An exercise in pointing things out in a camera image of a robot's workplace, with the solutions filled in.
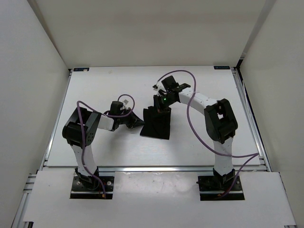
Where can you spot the blue label sticker right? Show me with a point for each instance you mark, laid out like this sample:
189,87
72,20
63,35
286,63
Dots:
222,67

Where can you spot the blue label sticker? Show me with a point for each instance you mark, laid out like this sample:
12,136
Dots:
81,69
222,67

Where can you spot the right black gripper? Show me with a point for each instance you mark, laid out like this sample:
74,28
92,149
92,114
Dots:
158,107

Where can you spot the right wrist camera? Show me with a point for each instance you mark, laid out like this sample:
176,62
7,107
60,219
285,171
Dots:
157,88

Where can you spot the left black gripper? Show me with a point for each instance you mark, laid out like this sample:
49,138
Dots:
135,121

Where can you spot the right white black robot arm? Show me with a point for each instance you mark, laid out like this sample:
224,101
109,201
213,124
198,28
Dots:
220,121

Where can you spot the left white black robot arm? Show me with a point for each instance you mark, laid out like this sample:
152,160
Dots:
80,131

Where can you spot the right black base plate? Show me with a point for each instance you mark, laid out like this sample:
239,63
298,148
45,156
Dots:
211,190

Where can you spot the black skirt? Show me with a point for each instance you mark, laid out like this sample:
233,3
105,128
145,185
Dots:
156,124

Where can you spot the aluminium table edge rail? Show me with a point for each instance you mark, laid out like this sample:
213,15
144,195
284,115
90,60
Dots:
159,168

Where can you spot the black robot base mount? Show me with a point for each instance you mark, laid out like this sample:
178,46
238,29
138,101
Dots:
92,192

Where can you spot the blue label sticker left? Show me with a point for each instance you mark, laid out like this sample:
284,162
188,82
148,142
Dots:
81,69

